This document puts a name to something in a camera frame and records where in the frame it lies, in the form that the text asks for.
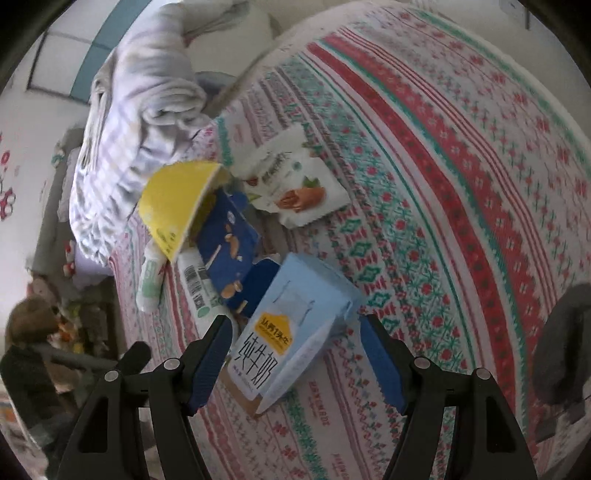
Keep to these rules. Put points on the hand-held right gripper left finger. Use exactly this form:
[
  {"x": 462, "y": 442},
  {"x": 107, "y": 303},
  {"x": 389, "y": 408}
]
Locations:
[{"x": 217, "y": 350}]

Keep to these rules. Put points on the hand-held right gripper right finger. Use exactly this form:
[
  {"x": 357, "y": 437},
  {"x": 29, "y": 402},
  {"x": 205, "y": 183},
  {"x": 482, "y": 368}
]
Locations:
[{"x": 381, "y": 364}]

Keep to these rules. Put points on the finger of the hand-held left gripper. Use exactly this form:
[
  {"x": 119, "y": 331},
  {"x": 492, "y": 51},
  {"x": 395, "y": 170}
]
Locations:
[{"x": 135, "y": 357}]

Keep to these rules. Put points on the light blue milk carton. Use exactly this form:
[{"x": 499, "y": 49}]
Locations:
[{"x": 295, "y": 300}]

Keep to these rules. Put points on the dark blue snack box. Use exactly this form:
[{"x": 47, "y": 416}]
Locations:
[{"x": 226, "y": 230}]

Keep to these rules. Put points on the yellow paper bowl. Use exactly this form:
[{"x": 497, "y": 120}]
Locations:
[{"x": 171, "y": 203}]

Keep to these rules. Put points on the white labelled bottle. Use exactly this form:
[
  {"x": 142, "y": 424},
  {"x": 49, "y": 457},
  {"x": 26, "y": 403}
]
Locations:
[{"x": 196, "y": 281}]

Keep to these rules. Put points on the pile of plush toys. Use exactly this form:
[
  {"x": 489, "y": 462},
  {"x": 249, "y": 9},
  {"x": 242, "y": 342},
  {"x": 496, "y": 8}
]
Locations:
[{"x": 62, "y": 327}]

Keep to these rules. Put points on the green and white tube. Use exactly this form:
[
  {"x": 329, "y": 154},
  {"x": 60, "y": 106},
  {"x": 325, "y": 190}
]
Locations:
[{"x": 150, "y": 277}]

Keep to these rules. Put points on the brown fleece blanket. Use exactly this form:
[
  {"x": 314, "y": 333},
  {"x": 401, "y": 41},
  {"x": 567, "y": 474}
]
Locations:
[{"x": 32, "y": 318}]

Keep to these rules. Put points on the red white plush toy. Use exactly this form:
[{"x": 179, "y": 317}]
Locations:
[{"x": 69, "y": 261}]

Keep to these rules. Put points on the grey cloth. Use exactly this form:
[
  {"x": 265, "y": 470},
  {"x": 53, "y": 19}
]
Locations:
[{"x": 563, "y": 341}]

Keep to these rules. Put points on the white nut snack pouch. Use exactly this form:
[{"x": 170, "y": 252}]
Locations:
[{"x": 286, "y": 175}]

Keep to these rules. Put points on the red green patterned bedsheet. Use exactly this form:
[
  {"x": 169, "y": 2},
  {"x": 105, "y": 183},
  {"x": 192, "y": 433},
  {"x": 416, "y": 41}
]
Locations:
[{"x": 438, "y": 184}]

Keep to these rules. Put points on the white purple striped duvet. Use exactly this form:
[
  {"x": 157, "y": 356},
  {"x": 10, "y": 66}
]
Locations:
[{"x": 138, "y": 92}]

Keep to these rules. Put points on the red flower wall sticker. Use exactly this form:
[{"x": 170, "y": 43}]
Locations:
[{"x": 7, "y": 198}]

